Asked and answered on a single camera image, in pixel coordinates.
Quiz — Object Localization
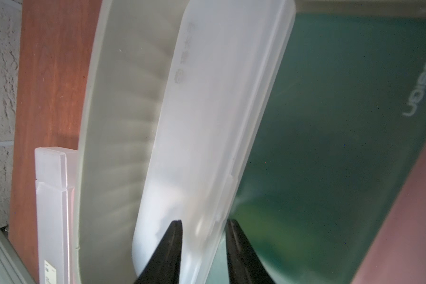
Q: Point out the clear pencil case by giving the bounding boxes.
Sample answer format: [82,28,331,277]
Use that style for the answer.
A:
[132,1,296,284]

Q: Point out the grey plastic storage tray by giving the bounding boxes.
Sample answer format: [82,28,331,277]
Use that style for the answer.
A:
[72,0,426,284]

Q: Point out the clear rectangular case far left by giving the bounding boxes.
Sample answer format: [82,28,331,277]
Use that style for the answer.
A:
[34,147,78,284]

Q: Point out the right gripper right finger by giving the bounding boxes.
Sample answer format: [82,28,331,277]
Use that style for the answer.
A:
[226,219,275,284]

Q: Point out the pink pencil case with label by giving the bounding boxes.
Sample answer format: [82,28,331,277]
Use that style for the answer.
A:
[353,145,426,284]

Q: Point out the aluminium mounting rail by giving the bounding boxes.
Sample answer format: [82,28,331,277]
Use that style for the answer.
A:
[0,227,36,284]

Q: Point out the dark green case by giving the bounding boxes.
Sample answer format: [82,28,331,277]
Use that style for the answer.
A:
[205,13,426,284]

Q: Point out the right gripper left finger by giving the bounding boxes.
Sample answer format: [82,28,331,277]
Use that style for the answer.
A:
[135,220,183,284]

